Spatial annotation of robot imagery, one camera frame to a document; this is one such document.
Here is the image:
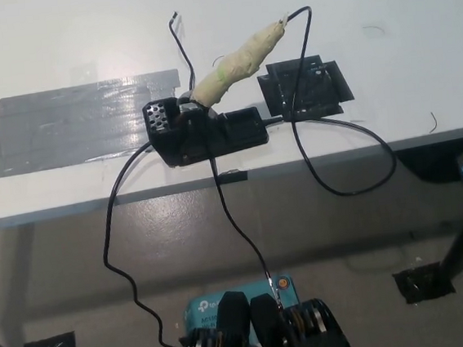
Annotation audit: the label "black soldering iron cable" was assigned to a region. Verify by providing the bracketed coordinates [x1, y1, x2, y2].
[255, 0, 401, 203]

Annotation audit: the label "black robot torso blocks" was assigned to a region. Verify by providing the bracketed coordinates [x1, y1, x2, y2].
[171, 279, 354, 347]

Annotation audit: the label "small black tape strip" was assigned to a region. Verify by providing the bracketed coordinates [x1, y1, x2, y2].
[216, 168, 250, 185]

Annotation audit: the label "square black tape patch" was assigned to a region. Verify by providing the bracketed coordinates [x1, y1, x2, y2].
[253, 51, 357, 125]

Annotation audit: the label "teal router box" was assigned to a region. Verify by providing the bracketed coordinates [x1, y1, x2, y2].
[180, 273, 303, 341]

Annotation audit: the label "thin black wire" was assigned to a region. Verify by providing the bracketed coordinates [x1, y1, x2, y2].
[165, 3, 285, 320]

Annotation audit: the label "black base power cable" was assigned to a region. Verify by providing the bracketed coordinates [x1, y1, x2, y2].
[91, 140, 186, 347]

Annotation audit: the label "large grey duct tape patch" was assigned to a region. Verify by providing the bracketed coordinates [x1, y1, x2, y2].
[0, 66, 190, 180]

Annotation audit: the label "black table frame bracket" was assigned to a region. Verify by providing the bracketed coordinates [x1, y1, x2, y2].
[400, 145, 463, 187]

